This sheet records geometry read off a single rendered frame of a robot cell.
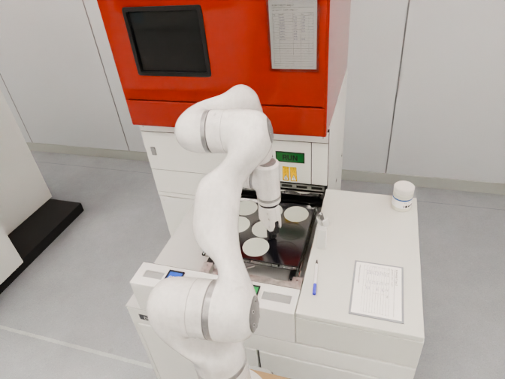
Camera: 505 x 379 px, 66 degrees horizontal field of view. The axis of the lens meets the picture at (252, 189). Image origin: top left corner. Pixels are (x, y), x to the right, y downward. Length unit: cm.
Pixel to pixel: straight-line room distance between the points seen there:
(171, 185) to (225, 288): 116
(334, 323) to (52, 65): 347
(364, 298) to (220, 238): 57
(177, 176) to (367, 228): 88
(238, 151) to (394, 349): 72
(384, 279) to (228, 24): 95
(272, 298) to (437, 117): 220
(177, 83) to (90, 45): 225
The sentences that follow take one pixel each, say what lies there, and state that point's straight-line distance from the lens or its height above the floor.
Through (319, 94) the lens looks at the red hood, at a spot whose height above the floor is 139.
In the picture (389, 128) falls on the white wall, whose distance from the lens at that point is 313.
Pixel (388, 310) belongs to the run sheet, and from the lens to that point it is 121.
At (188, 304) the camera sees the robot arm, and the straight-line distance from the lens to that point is 79.
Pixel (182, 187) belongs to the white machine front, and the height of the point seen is 88.
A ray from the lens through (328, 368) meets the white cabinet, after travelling 137.
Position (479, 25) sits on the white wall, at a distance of 293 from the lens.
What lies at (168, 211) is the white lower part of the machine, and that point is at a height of 72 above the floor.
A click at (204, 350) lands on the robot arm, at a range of 90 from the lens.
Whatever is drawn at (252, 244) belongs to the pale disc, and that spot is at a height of 90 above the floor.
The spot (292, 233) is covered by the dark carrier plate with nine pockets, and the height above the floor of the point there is 90.
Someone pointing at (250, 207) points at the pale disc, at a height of 90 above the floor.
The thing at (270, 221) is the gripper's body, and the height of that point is 103.
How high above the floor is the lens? 191
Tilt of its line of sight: 36 degrees down
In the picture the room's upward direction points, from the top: 6 degrees counter-clockwise
